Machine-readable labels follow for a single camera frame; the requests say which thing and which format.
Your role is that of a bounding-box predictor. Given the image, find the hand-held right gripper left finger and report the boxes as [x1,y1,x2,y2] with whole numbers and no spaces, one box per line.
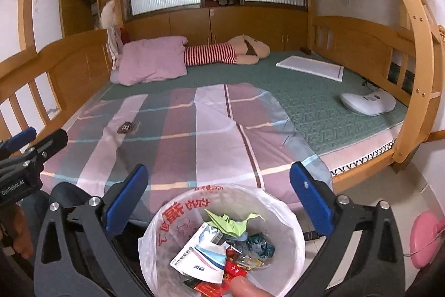
[33,163,154,297]

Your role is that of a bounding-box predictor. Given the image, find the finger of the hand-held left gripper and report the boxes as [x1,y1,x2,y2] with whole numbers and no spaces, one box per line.
[0,127,37,153]
[0,129,68,176]

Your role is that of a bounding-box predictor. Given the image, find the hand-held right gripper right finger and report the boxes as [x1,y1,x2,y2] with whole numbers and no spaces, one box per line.
[278,161,407,297]

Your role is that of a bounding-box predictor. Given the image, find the white red-printed plastic bag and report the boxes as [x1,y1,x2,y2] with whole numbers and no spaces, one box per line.
[138,184,306,297]

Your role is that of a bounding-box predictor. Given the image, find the dark green packet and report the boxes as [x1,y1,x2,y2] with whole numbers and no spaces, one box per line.
[243,232,276,259]

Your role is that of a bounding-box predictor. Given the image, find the white blue packet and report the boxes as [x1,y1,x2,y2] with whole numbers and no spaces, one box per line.
[189,224,226,247]

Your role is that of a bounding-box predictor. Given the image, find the yellow snack bag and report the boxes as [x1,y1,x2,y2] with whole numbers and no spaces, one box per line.
[240,253,265,270]

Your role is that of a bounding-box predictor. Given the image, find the light green paper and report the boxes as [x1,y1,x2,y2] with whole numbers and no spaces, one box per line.
[204,209,266,237]

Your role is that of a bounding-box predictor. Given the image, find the white paper cup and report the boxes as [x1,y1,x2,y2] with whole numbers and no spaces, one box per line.
[170,241,228,284]

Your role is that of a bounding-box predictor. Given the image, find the red snack packet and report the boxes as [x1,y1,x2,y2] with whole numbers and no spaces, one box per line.
[184,278,226,297]

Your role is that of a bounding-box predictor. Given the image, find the person's left hand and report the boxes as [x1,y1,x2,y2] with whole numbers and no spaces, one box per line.
[9,205,34,257]

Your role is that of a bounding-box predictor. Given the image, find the person's right hand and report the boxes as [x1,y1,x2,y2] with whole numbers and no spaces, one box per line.
[231,277,266,297]

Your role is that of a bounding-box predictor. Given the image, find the black rod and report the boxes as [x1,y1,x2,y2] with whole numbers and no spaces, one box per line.
[302,231,327,242]

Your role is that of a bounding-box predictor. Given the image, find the green patterned bed mat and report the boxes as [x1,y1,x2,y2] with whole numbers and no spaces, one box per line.
[99,51,407,156]

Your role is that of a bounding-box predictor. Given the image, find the white oval device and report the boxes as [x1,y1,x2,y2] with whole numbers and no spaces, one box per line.
[340,90,397,116]

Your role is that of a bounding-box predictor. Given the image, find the plaid bed sheet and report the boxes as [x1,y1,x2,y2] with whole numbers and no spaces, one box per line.
[40,83,334,210]

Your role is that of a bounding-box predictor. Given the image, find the white hanging cloth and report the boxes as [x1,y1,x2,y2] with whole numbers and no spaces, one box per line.
[106,26,122,70]

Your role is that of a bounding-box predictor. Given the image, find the pink round object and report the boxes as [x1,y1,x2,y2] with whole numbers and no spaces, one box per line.
[409,210,445,270]

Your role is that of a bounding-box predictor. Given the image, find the pink pillow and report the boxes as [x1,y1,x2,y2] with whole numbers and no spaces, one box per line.
[110,36,188,86]

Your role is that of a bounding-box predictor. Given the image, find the white flat board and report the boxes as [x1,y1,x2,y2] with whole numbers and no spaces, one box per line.
[276,56,345,82]

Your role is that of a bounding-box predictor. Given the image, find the white plush toy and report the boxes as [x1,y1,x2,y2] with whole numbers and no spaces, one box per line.
[100,0,117,30]

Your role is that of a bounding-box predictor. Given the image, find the striped plush doll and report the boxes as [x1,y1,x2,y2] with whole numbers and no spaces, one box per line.
[184,35,271,67]

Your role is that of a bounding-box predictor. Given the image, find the wooden bunk bed frame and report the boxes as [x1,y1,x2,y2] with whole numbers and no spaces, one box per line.
[0,0,445,176]

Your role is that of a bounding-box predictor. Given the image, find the wooden wall cabinets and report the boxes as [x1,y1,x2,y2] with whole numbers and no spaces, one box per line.
[123,5,310,52]

